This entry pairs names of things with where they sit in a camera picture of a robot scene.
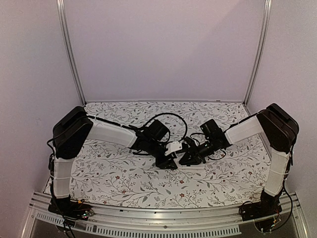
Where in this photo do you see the white red remote control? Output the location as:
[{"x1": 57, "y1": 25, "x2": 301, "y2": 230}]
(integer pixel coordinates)
[{"x1": 177, "y1": 164, "x2": 205, "y2": 170}]

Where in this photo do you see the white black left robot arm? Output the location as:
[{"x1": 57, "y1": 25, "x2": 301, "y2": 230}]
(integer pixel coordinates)
[{"x1": 47, "y1": 106, "x2": 177, "y2": 215}]

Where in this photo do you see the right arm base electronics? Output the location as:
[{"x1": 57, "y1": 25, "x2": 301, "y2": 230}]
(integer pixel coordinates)
[{"x1": 239, "y1": 191, "x2": 282, "y2": 233}]

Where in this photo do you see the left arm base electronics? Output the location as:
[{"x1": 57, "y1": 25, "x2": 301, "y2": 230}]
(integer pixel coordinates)
[{"x1": 48, "y1": 196, "x2": 94, "y2": 227}]

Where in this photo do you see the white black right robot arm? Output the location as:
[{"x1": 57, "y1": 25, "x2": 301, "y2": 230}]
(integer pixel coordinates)
[{"x1": 179, "y1": 103, "x2": 299, "y2": 197}]

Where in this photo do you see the floral patterned table mat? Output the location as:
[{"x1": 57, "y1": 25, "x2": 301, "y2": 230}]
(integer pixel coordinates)
[{"x1": 70, "y1": 102, "x2": 270, "y2": 209}]

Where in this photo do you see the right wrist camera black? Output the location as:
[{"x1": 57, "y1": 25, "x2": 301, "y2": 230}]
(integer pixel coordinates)
[{"x1": 184, "y1": 137, "x2": 198, "y2": 147}]

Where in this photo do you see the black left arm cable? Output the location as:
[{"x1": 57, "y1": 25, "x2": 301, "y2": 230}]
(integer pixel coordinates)
[{"x1": 145, "y1": 112, "x2": 188, "y2": 143}]

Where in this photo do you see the aluminium front rail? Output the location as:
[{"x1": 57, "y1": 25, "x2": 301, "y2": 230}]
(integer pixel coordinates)
[{"x1": 21, "y1": 192, "x2": 311, "y2": 238}]

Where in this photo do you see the aluminium right frame post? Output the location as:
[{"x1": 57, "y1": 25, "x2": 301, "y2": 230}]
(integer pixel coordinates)
[{"x1": 243, "y1": 0, "x2": 272, "y2": 106}]

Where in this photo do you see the aluminium frame post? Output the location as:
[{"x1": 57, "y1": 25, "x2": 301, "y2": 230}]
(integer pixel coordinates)
[
  {"x1": 243, "y1": 0, "x2": 272, "y2": 106},
  {"x1": 56, "y1": 0, "x2": 87, "y2": 105}
]

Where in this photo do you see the aluminium left frame post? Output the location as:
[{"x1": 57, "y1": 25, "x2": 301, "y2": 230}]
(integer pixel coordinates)
[{"x1": 56, "y1": 0, "x2": 87, "y2": 105}]

